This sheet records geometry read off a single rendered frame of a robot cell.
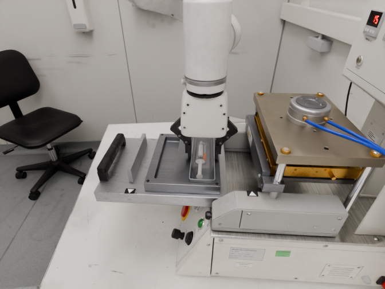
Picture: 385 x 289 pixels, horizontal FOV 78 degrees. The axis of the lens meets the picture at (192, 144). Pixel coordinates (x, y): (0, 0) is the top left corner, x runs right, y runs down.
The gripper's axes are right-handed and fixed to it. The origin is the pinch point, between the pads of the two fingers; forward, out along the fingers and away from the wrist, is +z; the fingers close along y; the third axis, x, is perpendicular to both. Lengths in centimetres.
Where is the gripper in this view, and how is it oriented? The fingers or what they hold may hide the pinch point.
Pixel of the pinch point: (203, 149)
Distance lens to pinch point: 57.7
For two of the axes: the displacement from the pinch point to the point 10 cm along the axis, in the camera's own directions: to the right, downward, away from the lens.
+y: 10.0, 0.3, -0.5
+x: 0.6, -5.7, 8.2
